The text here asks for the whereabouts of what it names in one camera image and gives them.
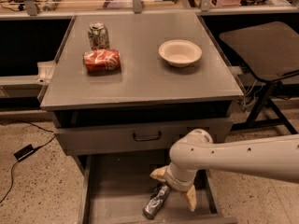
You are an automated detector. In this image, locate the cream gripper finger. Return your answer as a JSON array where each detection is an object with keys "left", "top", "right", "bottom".
[
  {"left": 149, "top": 166, "right": 167, "bottom": 182},
  {"left": 181, "top": 186, "right": 197, "bottom": 212}
]

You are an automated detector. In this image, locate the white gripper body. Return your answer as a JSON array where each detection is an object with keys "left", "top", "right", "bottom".
[{"left": 164, "top": 162, "right": 196, "bottom": 192}]

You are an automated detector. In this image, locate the silver redbull can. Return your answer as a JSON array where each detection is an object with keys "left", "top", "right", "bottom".
[{"left": 143, "top": 184, "right": 170, "bottom": 219}]

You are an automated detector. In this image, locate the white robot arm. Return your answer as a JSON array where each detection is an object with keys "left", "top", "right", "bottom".
[{"left": 150, "top": 129, "right": 299, "bottom": 211}]

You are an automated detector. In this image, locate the closed grey upper drawer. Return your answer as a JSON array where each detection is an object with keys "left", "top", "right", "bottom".
[{"left": 55, "top": 118, "right": 233, "bottom": 156}]

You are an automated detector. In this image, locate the open grey middle drawer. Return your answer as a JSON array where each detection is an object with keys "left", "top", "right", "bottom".
[{"left": 78, "top": 149, "right": 237, "bottom": 224}]

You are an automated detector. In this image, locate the grey drawer cabinet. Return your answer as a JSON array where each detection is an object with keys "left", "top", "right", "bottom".
[{"left": 40, "top": 12, "right": 245, "bottom": 224}]

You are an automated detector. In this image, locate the red coke can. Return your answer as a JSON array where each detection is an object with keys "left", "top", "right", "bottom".
[{"left": 83, "top": 49, "right": 121, "bottom": 73}]

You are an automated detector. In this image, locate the green soda can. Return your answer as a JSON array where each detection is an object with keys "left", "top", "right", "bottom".
[{"left": 88, "top": 22, "right": 110, "bottom": 49}]

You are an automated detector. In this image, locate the white bowl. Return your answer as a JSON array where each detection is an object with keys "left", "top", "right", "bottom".
[{"left": 158, "top": 40, "right": 202, "bottom": 68}]

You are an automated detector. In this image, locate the black power adapter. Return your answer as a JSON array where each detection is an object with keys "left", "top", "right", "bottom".
[{"left": 14, "top": 145, "right": 35, "bottom": 161}]

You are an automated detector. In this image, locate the black side table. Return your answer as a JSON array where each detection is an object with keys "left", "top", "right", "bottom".
[{"left": 219, "top": 21, "right": 299, "bottom": 134}]

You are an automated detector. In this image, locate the black drawer handle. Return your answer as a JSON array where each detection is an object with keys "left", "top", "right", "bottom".
[{"left": 133, "top": 132, "right": 162, "bottom": 142}]

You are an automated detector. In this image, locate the black power cable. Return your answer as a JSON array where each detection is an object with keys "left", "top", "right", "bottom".
[{"left": 0, "top": 120, "right": 57, "bottom": 204}]

